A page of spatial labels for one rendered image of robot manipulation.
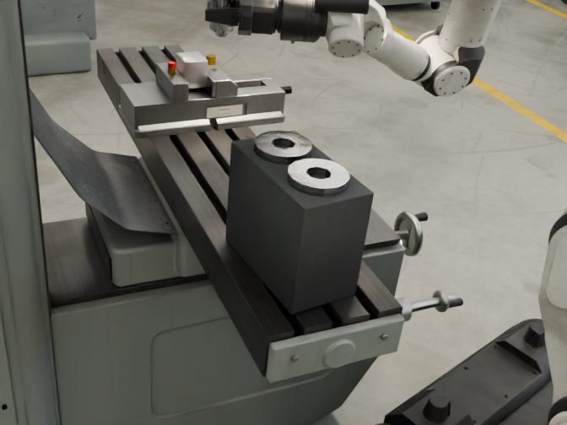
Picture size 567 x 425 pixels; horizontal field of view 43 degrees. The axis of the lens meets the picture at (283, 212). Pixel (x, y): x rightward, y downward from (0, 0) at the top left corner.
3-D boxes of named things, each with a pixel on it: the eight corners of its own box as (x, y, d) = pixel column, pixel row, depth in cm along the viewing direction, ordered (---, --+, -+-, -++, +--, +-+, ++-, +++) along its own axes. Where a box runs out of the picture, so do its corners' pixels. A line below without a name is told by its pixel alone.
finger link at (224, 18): (205, 5, 132) (240, 8, 132) (205, 23, 133) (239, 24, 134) (204, 8, 130) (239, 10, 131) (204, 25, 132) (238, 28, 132)
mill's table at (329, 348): (177, 68, 209) (177, 41, 205) (402, 353, 115) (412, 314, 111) (95, 73, 200) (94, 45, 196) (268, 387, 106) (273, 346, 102)
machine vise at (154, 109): (260, 96, 177) (263, 53, 171) (286, 122, 166) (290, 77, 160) (117, 110, 163) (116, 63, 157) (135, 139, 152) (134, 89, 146)
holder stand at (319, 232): (285, 223, 129) (296, 121, 119) (356, 294, 114) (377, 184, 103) (224, 239, 124) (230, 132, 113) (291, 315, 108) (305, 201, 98)
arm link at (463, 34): (455, 57, 159) (489, -35, 143) (480, 95, 151) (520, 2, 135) (407, 60, 156) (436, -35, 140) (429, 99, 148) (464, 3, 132)
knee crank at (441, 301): (453, 298, 190) (458, 279, 187) (467, 312, 185) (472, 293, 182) (381, 314, 182) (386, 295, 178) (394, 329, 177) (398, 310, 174)
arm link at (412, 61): (361, 41, 147) (419, 78, 159) (378, 73, 140) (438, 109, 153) (397, 2, 142) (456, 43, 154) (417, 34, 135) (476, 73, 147)
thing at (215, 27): (206, 24, 137) (207, -6, 134) (229, 24, 139) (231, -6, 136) (213, 33, 134) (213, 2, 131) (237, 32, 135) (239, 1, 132)
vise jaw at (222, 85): (218, 75, 168) (218, 58, 165) (237, 96, 158) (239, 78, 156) (192, 77, 165) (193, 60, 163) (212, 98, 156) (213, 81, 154)
